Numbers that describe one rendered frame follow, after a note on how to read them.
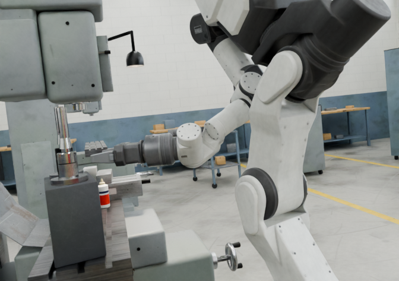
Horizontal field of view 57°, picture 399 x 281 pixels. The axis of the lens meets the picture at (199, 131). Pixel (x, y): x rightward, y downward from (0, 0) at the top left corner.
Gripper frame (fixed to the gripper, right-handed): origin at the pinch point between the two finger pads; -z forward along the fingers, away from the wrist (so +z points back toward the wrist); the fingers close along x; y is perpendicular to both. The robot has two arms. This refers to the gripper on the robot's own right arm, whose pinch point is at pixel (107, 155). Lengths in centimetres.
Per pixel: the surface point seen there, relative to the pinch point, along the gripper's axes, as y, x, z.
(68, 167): 0.8, 11.2, -6.8
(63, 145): -4.6, 10.5, -7.7
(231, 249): 49, -48, 33
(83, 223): 14.2, 13.9, -3.8
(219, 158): 74, -479, 41
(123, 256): 23.6, 13.1, 4.7
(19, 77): -26.5, -21.9, -32.5
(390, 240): 114, -197, 168
